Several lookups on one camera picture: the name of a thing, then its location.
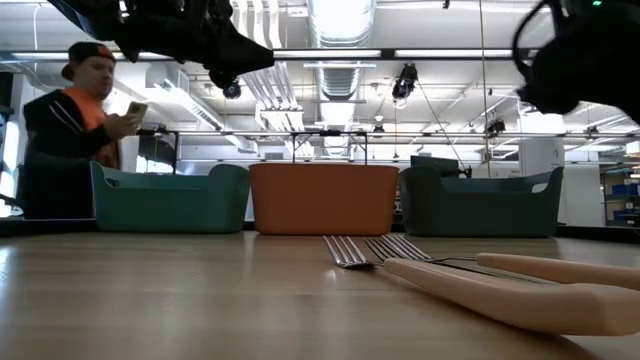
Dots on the green plastic bin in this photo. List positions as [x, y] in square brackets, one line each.
[170, 205]

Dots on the shelf with blue boxes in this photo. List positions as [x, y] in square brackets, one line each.
[625, 190]

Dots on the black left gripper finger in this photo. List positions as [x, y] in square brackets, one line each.
[245, 62]
[242, 46]

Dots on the silver ceiling duct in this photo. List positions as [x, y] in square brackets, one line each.
[340, 85]

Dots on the orange plastic bin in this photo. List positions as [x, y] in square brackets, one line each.
[325, 200]

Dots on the blue plastic bin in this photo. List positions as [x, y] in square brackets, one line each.
[475, 210]

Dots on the black ceiling-hung device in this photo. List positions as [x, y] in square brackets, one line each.
[232, 91]
[405, 80]
[495, 126]

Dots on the black fork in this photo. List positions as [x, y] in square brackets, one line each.
[480, 269]

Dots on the black monitor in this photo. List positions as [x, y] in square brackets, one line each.
[157, 150]
[435, 165]

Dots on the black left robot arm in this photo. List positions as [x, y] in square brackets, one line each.
[90, 17]

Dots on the black-framed folding table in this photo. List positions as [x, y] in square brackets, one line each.
[160, 133]
[330, 133]

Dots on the person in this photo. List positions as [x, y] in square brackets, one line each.
[60, 165]

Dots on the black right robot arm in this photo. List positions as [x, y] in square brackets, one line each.
[625, 60]

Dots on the thin vertical pole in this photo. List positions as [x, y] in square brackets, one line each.
[486, 130]

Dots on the black overhead rail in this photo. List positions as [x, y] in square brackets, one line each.
[388, 53]

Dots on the person's hand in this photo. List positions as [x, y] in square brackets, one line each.
[127, 127]

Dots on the green phone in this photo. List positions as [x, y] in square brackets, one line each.
[136, 110]

